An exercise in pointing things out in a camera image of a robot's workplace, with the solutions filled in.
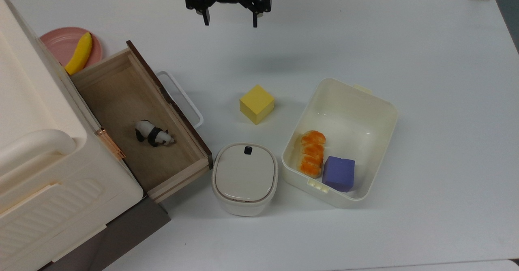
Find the black white panda toy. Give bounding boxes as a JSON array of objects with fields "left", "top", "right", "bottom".
[{"left": 135, "top": 120, "right": 176, "bottom": 148}]

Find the yellow toy banana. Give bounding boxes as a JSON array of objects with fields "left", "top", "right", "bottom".
[{"left": 64, "top": 32, "right": 93, "bottom": 75}]

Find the orange toy bread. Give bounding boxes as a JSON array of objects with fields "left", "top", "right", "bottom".
[{"left": 297, "top": 130, "right": 326, "bottom": 179}]

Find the dark brown drawer cabinet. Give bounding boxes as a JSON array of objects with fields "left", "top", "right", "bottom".
[{"left": 39, "top": 196, "right": 172, "bottom": 271}]

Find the yellow foam cube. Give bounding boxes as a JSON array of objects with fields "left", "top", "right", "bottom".
[{"left": 239, "top": 85, "right": 275, "bottom": 125}]

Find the pink plate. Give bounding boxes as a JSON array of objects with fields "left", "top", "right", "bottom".
[{"left": 39, "top": 27, "right": 103, "bottom": 69}]

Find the white open plastic bin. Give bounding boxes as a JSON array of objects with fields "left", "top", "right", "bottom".
[{"left": 281, "top": 78, "right": 399, "bottom": 209}]

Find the cream lidded trash can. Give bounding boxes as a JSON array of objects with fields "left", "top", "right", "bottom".
[{"left": 211, "top": 142, "right": 279, "bottom": 217}]

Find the purple foam cube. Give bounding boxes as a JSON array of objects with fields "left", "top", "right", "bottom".
[{"left": 322, "top": 156, "right": 356, "bottom": 193}]

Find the cream plastic storage box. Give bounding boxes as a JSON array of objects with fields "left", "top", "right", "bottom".
[{"left": 0, "top": 0, "right": 145, "bottom": 271}]

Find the brown wooden drawer white handle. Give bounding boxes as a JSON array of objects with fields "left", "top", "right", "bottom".
[{"left": 70, "top": 40, "right": 214, "bottom": 204}]

